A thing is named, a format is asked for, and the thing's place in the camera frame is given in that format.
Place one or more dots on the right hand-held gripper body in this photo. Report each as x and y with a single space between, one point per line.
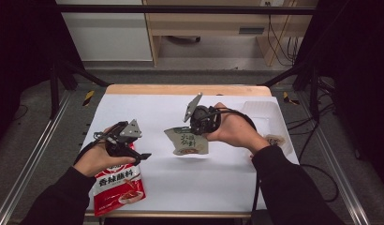
205 118

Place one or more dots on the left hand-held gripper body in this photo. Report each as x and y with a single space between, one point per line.
130 129

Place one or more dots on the beige green-topped pouch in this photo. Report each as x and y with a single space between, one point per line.
187 143

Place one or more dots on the red seasoning packet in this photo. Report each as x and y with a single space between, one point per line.
118 190

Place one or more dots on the clear plastic container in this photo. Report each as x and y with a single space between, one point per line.
258 109

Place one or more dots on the person's right hand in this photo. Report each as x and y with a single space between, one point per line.
237 131

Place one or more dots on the person's left hand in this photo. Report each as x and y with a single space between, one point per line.
96 159

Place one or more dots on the white table sheet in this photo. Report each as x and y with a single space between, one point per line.
149 109

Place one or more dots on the wooden table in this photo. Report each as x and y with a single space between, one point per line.
180 90

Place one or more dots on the yellow black tape strip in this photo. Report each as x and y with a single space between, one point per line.
288 98
88 97

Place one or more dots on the light wooden desk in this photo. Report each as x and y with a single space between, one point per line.
212 23

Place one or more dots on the white cabinet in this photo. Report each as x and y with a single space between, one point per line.
109 34

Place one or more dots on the black curtain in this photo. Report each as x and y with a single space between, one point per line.
21 47
355 62

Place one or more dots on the black horizontal frame bar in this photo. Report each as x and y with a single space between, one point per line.
180 9

